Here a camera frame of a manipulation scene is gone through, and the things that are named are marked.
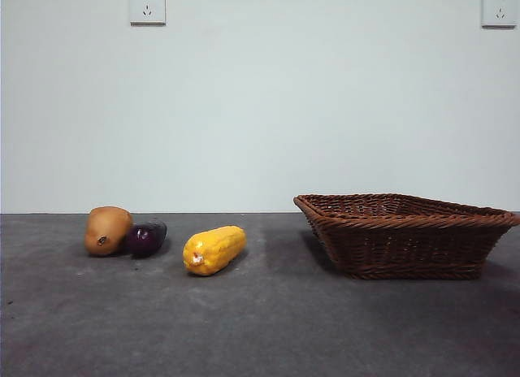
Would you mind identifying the yellow corn cob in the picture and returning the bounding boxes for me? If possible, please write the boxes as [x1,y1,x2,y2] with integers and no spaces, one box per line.
[182,225,248,277]

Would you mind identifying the purple eggplant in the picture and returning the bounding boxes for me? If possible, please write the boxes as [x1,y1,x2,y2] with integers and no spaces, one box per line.
[123,221,168,259]

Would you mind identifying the brown wicker basket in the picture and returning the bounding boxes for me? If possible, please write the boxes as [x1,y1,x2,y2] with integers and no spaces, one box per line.
[292,193,520,280]

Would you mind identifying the brown potato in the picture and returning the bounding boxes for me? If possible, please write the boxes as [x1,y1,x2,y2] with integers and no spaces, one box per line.
[84,206,134,257]

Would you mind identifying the white wall power socket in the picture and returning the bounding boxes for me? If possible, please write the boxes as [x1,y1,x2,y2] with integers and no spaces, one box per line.
[129,0,167,27]
[481,0,518,28]

